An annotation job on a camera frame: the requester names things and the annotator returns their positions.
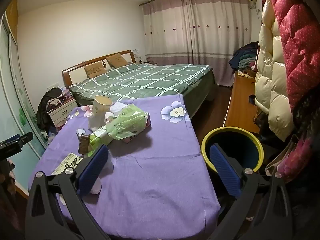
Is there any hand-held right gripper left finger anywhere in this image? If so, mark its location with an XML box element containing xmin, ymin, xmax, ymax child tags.
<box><xmin>25</xmin><ymin>144</ymin><xmax>110</xmax><ymax>240</ymax></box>

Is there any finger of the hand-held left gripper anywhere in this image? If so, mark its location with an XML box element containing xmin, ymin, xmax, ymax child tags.
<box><xmin>0</xmin><ymin>132</ymin><xmax>34</xmax><ymax>160</ymax></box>

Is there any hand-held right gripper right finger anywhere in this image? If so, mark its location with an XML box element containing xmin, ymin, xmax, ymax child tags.
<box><xmin>209</xmin><ymin>143</ymin><xmax>295</xmax><ymax>240</ymax></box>

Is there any small clear plastic cup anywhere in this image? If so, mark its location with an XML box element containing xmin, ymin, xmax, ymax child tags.
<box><xmin>86</xmin><ymin>152</ymin><xmax>114</xmax><ymax>196</ymax></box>

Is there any yellow rimmed trash bin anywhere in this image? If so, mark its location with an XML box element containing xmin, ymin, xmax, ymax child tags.
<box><xmin>201</xmin><ymin>127</ymin><xmax>264</xmax><ymax>174</ymax></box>

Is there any printed box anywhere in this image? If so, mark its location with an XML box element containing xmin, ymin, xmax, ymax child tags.
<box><xmin>51</xmin><ymin>152</ymin><xmax>83</xmax><ymax>177</ymax></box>

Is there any white and green bottle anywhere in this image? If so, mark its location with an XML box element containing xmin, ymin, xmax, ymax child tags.
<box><xmin>86</xmin><ymin>126</ymin><xmax>113</xmax><ymax>153</ymax></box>

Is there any white paper cup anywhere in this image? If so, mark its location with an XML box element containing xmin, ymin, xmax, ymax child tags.
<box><xmin>88</xmin><ymin>110</ymin><xmax>110</xmax><ymax>132</ymax></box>

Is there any green plastic bag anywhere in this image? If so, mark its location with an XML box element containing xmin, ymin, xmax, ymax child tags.
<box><xmin>105</xmin><ymin>104</ymin><xmax>148</xmax><ymax>140</ymax></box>

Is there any pink carton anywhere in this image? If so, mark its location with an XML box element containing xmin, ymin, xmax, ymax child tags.
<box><xmin>121</xmin><ymin>112</ymin><xmax>152</xmax><ymax>144</ymax></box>

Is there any sliding wardrobe door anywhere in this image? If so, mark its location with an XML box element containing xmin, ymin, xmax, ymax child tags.
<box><xmin>0</xmin><ymin>12</ymin><xmax>48</xmax><ymax>160</ymax></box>

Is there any white nightstand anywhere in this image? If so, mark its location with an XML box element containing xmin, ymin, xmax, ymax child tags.
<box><xmin>48</xmin><ymin>97</ymin><xmax>78</xmax><ymax>130</ymax></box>

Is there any purple floral tablecloth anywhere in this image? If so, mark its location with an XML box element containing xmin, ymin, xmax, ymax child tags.
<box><xmin>27</xmin><ymin>94</ymin><xmax>222</xmax><ymax>240</ymax></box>

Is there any wooden cabinet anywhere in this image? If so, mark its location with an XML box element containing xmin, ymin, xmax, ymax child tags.
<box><xmin>223</xmin><ymin>70</ymin><xmax>260</xmax><ymax>133</ymax></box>

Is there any pink hanging garment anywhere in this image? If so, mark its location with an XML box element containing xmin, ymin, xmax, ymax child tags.
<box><xmin>277</xmin><ymin>132</ymin><xmax>320</xmax><ymax>183</ymax></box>

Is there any wooden bed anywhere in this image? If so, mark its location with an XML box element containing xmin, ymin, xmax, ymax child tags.
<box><xmin>62</xmin><ymin>49</ymin><xmax>218</xmax><ymax>118</ymax></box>

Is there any brown pillow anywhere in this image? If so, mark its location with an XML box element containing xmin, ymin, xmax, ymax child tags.
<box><xmin>84</xmin><ymin>62</ymin><xmax>107</xmax><ymax>78</ymax></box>
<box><xmin>105</xmin><ymin>54</ymin><xmax>129</xmax><ymax>68</ymax></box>

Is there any green plaid duvet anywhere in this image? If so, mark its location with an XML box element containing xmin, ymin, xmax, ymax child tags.
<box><xmin>69</xmin><ymin>64</ymin><xmax>212</xmax><ymax>100</ymax></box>

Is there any pile of folded clothes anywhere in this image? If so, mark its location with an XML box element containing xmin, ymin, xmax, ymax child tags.
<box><xmin>229</xmin><ymin>41</ymin><xmax>259</xmax><ymax>70</ymax></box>

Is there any pink and white curtain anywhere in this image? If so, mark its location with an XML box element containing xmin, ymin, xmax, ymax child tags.
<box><xmin>140</xmin><ymin>0</ymin><xmax>253</xmax><ymax>85</ymax></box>

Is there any red dotted puffer jacket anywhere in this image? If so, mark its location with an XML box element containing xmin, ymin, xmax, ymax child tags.
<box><xmin>267</xmin><ymin>0</ymin><xmax>320</xmax><ymax>110</ymax></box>

